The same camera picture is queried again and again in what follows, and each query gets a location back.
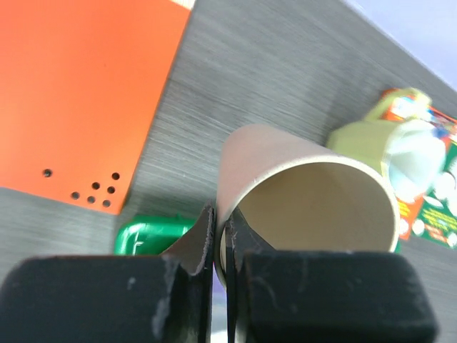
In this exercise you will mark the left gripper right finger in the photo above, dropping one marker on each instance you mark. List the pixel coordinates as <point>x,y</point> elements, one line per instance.
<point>285,296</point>

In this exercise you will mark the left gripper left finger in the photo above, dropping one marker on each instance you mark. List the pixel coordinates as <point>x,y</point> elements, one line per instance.
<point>158,298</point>

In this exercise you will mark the orange book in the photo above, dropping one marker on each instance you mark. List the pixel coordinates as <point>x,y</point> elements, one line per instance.
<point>446,128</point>

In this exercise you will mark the green book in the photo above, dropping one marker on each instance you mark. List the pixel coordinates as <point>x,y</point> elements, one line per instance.
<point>436,220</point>

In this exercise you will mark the beige cup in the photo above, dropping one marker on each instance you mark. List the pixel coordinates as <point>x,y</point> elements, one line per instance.
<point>298,195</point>

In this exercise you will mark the green cup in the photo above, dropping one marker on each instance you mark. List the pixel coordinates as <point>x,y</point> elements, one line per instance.
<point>408,154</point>

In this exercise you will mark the orange folder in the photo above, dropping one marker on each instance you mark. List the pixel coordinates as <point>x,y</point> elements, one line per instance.
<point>80,84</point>

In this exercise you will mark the green plastic bin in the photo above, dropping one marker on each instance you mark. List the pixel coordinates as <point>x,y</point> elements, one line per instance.
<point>148,235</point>

